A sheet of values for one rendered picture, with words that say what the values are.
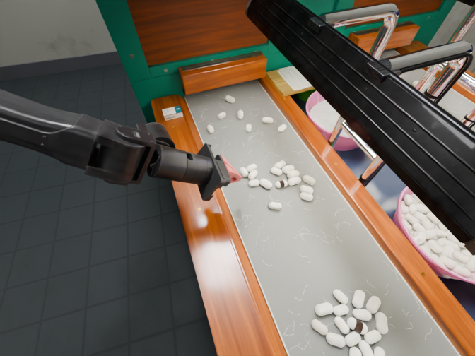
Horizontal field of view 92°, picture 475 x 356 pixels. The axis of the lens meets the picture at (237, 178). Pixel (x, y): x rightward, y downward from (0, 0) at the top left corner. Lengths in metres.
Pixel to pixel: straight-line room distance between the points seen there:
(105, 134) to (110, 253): 1.19
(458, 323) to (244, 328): 0.41
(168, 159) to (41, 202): 1.56
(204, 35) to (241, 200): 0.54
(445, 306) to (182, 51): 0.93
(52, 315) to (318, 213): 1.33
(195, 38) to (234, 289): 0.73
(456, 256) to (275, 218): 0.42
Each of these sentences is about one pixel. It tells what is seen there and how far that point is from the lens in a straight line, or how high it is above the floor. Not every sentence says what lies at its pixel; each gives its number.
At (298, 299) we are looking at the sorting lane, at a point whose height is 0.74.
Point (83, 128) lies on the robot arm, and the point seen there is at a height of 1.07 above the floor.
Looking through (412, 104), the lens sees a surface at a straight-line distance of 0.35.
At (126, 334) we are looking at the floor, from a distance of 1.38.
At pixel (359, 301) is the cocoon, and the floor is 0.76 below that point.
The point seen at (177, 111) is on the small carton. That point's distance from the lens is 0.80.
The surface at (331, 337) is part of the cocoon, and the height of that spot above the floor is 0.76.
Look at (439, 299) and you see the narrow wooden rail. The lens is 0.66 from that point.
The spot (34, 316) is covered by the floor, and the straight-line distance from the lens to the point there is 1.61.
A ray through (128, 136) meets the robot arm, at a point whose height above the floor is 1.05.
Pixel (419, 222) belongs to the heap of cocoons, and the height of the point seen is 0.73.
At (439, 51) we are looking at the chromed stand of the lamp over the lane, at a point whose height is 1.12.
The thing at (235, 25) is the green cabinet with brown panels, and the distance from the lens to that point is 0.88.
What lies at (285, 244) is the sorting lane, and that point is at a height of 0.74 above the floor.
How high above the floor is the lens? 1.28
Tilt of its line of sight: 56 degrees down
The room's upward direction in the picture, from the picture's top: straight up
